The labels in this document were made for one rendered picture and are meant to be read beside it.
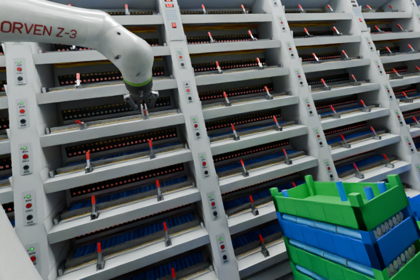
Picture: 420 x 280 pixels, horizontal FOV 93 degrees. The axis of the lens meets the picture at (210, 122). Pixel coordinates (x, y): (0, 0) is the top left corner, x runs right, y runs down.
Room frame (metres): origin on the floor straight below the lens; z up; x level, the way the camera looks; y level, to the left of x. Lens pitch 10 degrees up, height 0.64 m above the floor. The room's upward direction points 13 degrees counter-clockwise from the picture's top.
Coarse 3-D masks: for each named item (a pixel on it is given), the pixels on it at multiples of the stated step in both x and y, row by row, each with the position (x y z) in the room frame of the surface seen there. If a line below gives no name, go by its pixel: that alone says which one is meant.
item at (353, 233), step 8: (288, 216) 0.72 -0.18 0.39; (296, 216) 0.71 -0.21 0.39; (392, 216) 0.55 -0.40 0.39; (400, 216) 0.57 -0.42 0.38; (304, 224) 0.66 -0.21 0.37; (312, 224) 0.63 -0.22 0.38; (320, 224) 0.61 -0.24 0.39; (328, 224) 0.59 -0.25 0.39; (384, 224) 0.53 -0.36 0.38; (392, 224) 0.55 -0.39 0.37; (336, 232) 0.57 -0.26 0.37; (344, 232) 0.55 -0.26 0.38; (352, 232) 0.53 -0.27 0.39; (376, 232) 0.51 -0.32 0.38; (384, 232) 0.53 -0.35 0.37
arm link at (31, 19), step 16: (0, 0) 0.28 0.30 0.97; (16, 0) 0.31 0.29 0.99; (32, 0) 0.33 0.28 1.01; (0, 16) 0.29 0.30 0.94; (16, 16) 0.31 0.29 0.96; (32, 16) 0.33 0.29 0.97; (48, 16) 0.36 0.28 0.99; (64, 16) 0.39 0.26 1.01; (80, 16) 0.42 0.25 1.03; (96, 16) 0.46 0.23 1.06; (0, 32) 0.30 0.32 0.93; (16, 32) 0.32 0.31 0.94; (32, 32) 0.35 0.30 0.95; (48, 32) 0.37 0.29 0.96; (64, 32) 0.40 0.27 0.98; (80, 32) 0.43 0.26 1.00; (96, 32) 0.46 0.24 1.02; (96, 48) 0.50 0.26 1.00
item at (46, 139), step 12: (156, 108) 1.09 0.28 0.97; (168, 108) 1.11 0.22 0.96; (180, 108) 1.01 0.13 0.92; (72, 120) 0.97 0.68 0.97; (84, 120) 0.99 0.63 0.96; (144, 120) 0.91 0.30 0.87; (156, 120) 0.93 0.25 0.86; (168, 120) 0.95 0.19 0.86; (180, 120) 0.97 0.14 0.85; (48, 132) 0.84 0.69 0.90; (60, 132) 0.84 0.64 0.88; (72, 132) 0.83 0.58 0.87; (84, 132) 0.84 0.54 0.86; (96, 132) 0.86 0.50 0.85; (108, 132) 0.87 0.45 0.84; (120, 132) 0.89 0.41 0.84; (48, 144) 0.81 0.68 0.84
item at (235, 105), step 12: (264, 84) 1.29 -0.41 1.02; (204, 96) 1.17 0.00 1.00; (216, 96) 1.20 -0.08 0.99; (228, 96) 1.23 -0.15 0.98; (240, 96) 1.25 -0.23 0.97; (252, 96) 1.25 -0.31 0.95; (264, 96) 1.18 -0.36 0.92; (276, 96) 1.19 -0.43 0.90; (288, 96) 1.20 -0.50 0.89; (204, 108) 1.05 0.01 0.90; (216, 108) 1.03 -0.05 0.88; (228, 108) 1.04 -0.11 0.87; (240, 108) 1.06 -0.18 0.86; (252, 108) 1.09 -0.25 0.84; (264, 108) 1.12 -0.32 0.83
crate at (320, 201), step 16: (304, 176) 0.83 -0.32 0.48; (272, 192) 0.75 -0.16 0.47; (288, 192) 0.79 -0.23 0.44; (304, 192) 0.82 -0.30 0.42; (320, 192) 0.81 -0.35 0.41; (336, 192) 0.75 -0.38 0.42; (352, 192) 0.51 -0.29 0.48; (384, 192) 0.54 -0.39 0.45; (400, 192) 0.56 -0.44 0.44; (288, 208) 0.70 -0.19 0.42; (304, 208) 0.63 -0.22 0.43; (320, 208) 0.58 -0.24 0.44; (336, 208) 0.54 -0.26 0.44; (352, 208) 0.50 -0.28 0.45; (368, 208) 0.50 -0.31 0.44; (384, 208) 0.53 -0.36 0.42; (400, 208) 0.55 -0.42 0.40; (336, 224) 0.55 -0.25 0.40; (352, 224) 0.51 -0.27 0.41; (368, 224) 0.49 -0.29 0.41
